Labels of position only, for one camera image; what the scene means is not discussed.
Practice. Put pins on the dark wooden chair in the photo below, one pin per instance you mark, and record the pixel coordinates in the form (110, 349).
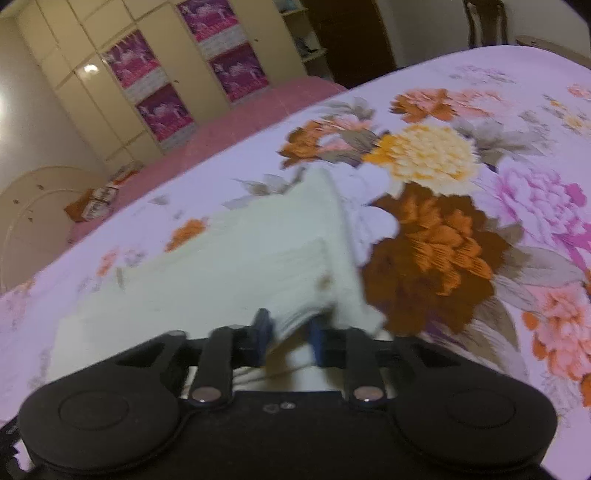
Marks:
(487, 23)

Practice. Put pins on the brown wooden bed frame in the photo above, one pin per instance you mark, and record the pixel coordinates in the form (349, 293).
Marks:
(554, 48)

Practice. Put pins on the purple wall poster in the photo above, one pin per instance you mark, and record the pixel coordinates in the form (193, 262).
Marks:
(165, 115)
(210, 23)
(240, 74)
(134, 62)

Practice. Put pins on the floral lilac bedsheet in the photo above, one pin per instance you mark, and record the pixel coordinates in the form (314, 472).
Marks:
(461, 258)

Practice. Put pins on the pink checked bedspread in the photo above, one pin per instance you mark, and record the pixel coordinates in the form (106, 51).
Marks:
(217, 138)

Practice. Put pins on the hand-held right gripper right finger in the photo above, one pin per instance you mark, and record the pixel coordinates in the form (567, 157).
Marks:
(316, 344)

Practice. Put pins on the open wardrobe shelf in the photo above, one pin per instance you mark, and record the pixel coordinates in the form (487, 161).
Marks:
(302, 41)

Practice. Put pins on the cream round headboard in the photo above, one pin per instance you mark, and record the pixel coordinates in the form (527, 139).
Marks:
(41, 212)

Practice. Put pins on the orange patterned pillow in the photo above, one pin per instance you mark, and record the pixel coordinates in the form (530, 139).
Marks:
(92, 203)

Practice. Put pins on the dark wooden door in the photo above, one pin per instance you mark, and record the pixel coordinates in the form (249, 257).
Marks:
(355, 41)

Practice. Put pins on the cream wardrobe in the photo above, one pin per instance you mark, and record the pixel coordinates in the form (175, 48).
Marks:
(78, 69)

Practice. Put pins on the white knit garment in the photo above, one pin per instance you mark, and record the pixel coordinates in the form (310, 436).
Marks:
(240, 258)

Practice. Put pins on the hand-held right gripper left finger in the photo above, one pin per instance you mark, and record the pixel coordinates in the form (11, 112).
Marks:
(262, 337)

